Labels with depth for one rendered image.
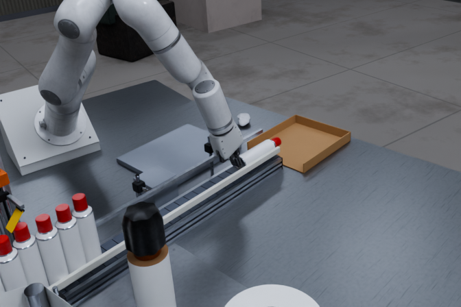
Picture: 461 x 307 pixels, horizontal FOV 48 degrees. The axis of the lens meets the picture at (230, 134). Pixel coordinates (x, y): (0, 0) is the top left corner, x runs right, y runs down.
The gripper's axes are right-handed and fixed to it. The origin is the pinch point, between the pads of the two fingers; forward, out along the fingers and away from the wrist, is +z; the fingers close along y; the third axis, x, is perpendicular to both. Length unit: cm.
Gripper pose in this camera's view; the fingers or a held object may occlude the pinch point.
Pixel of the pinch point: (235, 160)
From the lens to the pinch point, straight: 171.0
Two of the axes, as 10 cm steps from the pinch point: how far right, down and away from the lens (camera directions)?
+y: -6.2, 6.5, -4.4
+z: 2.9, 7.1, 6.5
